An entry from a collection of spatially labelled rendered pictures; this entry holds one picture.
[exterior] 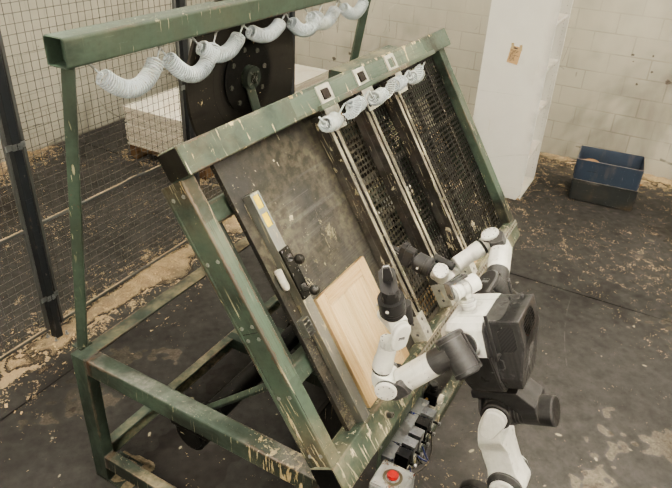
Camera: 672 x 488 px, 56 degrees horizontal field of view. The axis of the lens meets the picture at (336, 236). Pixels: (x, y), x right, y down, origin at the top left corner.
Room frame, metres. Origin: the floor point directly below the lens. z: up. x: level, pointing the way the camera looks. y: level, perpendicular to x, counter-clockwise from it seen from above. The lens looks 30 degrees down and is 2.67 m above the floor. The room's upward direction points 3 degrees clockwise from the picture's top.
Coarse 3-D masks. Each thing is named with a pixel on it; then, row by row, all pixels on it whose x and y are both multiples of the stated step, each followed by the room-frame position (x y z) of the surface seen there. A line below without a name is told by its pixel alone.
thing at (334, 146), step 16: (320, 96) 2.42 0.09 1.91; (352, 112) 2.38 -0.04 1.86; (336, 144) 2.40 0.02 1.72; (336, 160) 2.39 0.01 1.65; (352, 160) 2.42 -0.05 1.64; (352, 176) 2.36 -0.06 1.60; (352, 192) 2.35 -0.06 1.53; (352, 208) 2.35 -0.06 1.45; (368, 208) 2.33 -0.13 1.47; (368, 224) 2.31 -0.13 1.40; (368, 240) 2.31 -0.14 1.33; (384, 240) 2.32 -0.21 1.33; (384, 256) 2.27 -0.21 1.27; (400, 272) 2.27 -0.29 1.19; (400, 288) 2.23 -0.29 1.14; (416, 304) 2.23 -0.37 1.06; (416, 320) 2.18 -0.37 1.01; (416, 336) 2.18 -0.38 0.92
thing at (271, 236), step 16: (256, 192) 1.96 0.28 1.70; (256, 208) 1.91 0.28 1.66; (256, 224) 1.91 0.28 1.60; (272, 240) 1.88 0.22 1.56; (272, 256) 1.88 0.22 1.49; (288, 272) 1.85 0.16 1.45; (304, 304) 1.82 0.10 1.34; (320, 320) 1.82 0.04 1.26; (320, 336) 1.78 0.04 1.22; (320, 352) 1.78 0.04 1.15; (336, 352) 1.79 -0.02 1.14; (336, 368) 1.75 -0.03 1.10; (352, 384) 1.75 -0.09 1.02; (352, 400) 1.71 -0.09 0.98
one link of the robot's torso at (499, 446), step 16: (496, 416) 1.67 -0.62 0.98; (480, 432) 1.69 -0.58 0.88; (496, 432) 1.66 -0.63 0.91; (512, 432) 1.75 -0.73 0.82; (480, 448) 1.70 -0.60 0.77; (496, 448) 1.68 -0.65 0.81; (512, 448) 1.70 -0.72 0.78; (496, 464) 1.68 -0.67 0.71; (512, 464) 1.66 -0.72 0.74; (528, 464) 1.73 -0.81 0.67; (512, 480) 1.63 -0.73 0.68; (528, 480) 1.68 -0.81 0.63
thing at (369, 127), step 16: (368, 80) 2.76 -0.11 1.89; (368, 112) 2.69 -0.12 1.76; (368, 128) 2.67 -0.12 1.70; (368, 144) 2.67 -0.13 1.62; (384, 144) 2.67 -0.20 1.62; (384, 160) 2.63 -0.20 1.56; (384, 176) 2.62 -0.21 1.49; (400, 176) 2.63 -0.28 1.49; (400, 192) 2.58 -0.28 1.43; (400, 208) 2.58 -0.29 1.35; (416, 224) 2.54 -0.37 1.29; (416, 240) 2.53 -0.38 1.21; (432, 256) 2.50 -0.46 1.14; (432, 288) 2.48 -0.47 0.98; (448, 304) 2.43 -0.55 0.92
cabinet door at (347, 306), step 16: (352, 272) 2.12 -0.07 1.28; (368, 272) 2.19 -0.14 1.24; (336, 288) 2.00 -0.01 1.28; (352, 288) 2.07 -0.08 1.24; (368, 288) 2.14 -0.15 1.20; (320, 304) 1.89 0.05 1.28; (336, 304) 1.96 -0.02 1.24; (352, 304) 2.02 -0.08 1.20; (368, 304) 2.09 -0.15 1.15; (336, 320) 1.91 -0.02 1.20; (352, 320) 1.97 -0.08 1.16; (368, 320) 2.03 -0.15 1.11; (336, 336) 1.86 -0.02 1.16; (352, 336) 1.92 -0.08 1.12; (368, 336) 1.98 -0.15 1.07; (352, 352) 1.87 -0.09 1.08; (368, 352) 1.93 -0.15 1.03; (400, 352) 2.06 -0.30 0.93; (352, 368) 1.82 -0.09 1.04; (368, 368) 1.88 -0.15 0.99; (368, 384) 1.83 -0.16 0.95; (368, 400) 1.79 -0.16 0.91
